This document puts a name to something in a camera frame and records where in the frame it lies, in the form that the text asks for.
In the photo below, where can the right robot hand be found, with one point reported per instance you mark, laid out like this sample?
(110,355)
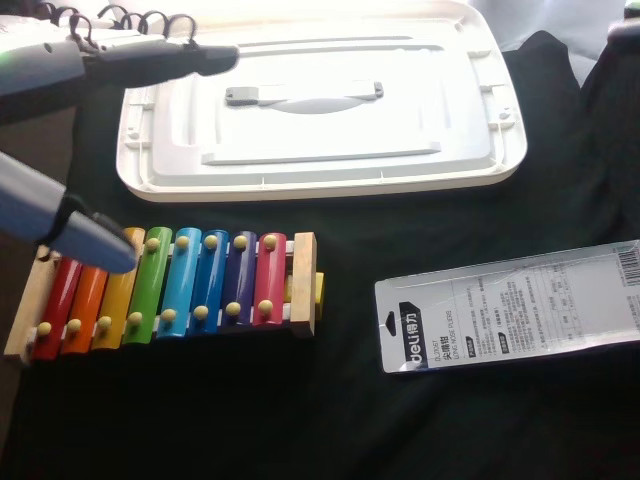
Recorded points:
(627,30)

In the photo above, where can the white plastic lid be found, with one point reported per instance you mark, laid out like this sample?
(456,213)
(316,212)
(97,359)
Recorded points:
(325,145)

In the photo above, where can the rainbow wooden xylophone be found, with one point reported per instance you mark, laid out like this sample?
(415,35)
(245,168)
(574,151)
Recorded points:
(185,285)

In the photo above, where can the yellow wooden cube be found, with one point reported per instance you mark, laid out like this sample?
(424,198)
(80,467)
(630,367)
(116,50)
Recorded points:
(320,295)

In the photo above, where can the black table cloth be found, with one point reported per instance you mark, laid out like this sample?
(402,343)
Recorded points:
(300,425)

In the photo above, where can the clear pliers blister pack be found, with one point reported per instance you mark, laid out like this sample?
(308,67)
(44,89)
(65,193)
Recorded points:
(500,310)

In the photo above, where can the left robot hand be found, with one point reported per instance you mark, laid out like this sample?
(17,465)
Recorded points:
(40,60)

